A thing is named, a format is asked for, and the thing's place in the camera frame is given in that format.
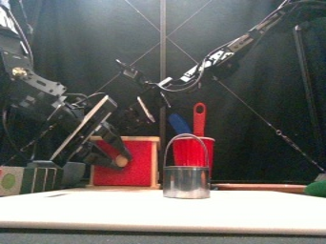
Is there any red wooden-framed drawer box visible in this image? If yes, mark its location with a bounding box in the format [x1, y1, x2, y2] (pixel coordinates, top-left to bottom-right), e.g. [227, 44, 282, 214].
[88, 135, 162, 189]

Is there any blue plastic utensil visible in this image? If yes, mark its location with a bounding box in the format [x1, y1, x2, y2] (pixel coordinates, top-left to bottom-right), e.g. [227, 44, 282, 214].
[167, 112, 194, 135]

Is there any red plastic cup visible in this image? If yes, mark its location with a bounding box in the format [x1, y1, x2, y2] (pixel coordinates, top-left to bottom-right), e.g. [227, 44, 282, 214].
[171, 135, 217, 179]

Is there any toy box with green dot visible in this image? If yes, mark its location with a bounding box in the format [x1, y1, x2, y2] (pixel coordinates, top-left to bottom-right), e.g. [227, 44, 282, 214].
[0, 160, 66, 197]

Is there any white board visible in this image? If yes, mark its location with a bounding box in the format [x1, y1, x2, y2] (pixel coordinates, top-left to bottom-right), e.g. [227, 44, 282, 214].
[0, 186, 326, 236]

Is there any brown wooden board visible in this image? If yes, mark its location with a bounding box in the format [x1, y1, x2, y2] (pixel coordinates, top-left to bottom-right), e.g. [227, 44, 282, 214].
[210, 182, 309, 194]

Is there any green round toy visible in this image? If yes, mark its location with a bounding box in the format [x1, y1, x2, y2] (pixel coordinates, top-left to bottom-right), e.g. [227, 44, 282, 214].
[304, 179, 326, 198]

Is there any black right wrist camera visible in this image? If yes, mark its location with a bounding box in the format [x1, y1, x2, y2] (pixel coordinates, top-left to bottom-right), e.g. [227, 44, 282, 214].
[115, 58, 150, 90]

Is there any red spatula handle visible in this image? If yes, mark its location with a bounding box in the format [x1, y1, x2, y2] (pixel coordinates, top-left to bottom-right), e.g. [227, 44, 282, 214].
[193, 101, 209, 138]

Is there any diagonal brace wire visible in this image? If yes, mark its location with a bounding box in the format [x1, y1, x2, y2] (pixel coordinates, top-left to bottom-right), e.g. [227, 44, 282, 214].
[122, 0, 326, 174]
[91, 0, 214, 96]

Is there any vertical metal frame pole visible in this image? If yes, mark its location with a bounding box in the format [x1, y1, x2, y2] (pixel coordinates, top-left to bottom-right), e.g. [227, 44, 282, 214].
[158, 0, 169, 151]

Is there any silver metal pail with handle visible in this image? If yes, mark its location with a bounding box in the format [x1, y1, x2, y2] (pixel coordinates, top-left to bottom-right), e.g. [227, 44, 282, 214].
[162, 132, 213, 200]

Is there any slanted black frame pole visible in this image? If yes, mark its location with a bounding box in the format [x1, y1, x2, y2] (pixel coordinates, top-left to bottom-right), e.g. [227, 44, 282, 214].
[293, 24, 326, 174]

